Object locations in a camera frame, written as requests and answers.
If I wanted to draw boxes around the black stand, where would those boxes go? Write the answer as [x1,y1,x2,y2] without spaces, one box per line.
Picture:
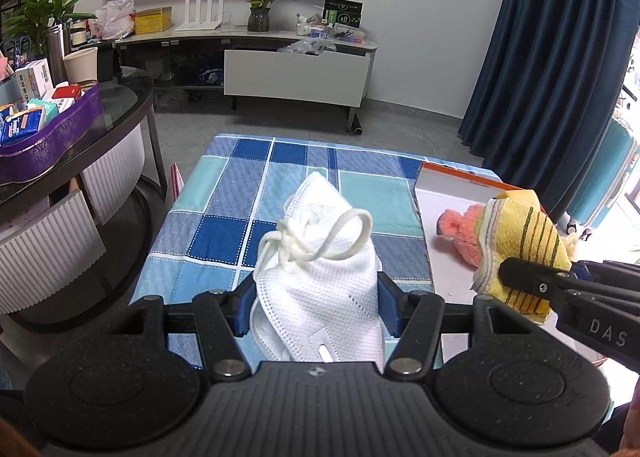
[97,44,124,78]

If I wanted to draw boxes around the pink plush cloth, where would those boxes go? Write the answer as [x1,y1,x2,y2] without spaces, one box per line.
[434,204,489,268]

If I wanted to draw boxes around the dark blue curtain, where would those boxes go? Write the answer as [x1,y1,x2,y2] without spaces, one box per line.
[457,0,640,219]

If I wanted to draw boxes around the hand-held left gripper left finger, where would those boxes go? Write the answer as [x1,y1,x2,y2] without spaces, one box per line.
[125,271,259,381]

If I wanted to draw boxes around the blue scissors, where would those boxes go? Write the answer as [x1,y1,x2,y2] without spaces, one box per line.
[2,36,31,63]

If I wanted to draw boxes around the black and green box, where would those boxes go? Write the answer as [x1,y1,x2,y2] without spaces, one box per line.
[322,0,365,29]

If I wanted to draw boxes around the white labelled box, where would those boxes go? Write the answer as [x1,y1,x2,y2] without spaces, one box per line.
[14,58,55,101]

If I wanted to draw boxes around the white tv cabinet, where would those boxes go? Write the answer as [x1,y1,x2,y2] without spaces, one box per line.
[112,24,379,133]

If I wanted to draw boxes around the white plastic bag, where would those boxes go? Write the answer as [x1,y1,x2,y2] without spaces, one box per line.
[94,0,136,41]

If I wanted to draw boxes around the teal suitcase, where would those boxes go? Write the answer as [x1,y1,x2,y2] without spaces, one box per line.
[564,114,640,241]

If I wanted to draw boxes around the steel thermos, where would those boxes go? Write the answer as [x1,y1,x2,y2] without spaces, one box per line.
[47,22,71,83]

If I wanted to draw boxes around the blue checkered blanket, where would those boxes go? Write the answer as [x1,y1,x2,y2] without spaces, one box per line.
[128,132,501,373]

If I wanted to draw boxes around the round glass table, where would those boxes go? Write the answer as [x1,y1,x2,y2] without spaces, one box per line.
[0,66,169,334]

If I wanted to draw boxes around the blue tissue pack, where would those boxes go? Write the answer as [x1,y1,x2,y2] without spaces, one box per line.
[0,106,46,146]

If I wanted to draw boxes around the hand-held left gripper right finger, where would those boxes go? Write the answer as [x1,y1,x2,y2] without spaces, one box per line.
[376,270,521,381]

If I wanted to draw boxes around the yellow striped towel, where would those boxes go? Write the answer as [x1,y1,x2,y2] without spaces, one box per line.
[472,190,574,324]

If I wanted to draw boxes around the purple tray with packets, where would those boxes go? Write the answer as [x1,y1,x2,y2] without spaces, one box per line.
[0,84,105,186]

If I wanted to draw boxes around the white face mask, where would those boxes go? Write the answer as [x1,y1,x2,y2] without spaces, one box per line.
[252,170,386,364]

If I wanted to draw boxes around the leafy green plant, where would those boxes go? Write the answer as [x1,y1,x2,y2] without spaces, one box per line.
[2,0,96,58]

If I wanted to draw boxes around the white box with orange rim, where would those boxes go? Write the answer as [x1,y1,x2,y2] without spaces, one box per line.
[413,162,552,371]

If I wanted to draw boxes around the white router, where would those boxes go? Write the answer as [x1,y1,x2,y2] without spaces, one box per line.
[173,0,223,32]

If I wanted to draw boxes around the red and white box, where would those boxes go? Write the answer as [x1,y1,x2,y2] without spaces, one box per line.
[50,84,83,113]

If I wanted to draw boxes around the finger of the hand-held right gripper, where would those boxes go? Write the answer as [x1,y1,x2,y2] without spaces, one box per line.
[499,256,596,311]
[571,260,640,284]

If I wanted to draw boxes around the cream cup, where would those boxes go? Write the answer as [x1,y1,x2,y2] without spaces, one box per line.
[62,46,99,84]

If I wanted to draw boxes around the yellow box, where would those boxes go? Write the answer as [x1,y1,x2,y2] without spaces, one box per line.
[133,6,174,34]

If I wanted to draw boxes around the mint tissue pack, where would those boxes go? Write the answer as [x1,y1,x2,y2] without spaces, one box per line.
[27,98,61,126]

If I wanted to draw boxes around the pile of clear plastic bags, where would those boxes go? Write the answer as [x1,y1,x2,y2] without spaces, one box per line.
[277,34,341,58]

